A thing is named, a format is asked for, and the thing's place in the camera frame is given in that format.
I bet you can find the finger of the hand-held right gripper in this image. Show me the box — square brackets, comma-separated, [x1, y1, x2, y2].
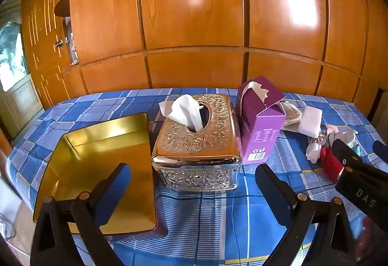
[373, 140, 388, 163]
[332, 139, 363, 173]

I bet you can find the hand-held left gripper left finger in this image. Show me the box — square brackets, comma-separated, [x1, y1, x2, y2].
[30, 163, 132, 266]

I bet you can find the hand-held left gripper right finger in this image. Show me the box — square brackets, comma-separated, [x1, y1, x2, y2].
[255, 163, 364, 266]

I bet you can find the white cloth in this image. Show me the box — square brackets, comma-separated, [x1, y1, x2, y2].
[305, 143, 323, 163]

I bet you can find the pink scrunchie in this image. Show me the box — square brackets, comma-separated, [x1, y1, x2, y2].
[307, 136, 326, 147]

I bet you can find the gold metal tray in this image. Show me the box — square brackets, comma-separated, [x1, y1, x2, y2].
[33, 112, 158, 235]

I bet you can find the white wet wipes pack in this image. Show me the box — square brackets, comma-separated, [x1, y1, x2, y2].
[299, 106, 322, 137]

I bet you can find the red knitted cloth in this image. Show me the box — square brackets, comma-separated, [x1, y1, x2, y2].
[320, 146, 344, 184]

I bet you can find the purple carton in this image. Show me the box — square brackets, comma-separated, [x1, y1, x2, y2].
[235, 76, 286, 164]

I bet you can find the blue plaid bedsheet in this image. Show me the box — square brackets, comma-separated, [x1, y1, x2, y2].
[6, 88, 388, 266]

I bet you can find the ornate silver tissue box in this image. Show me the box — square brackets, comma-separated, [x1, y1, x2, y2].
[151, 94, 243, 192]

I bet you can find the white tissue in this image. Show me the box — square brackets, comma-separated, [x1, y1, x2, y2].
[159, 95, 204, 133]

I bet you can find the glass table with metal legs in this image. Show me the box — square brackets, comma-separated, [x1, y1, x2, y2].
[0, 175, 19, 242]

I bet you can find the wooden door with glass pane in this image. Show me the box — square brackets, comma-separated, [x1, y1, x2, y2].
[0, 1, 43, 139]

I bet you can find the rounded wooden corner shelf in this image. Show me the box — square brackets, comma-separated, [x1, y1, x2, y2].
[55, 0, 71, 16]

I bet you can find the wooden wardrobe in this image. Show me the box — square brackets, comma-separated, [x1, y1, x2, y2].
[21, 0, 388, 121]

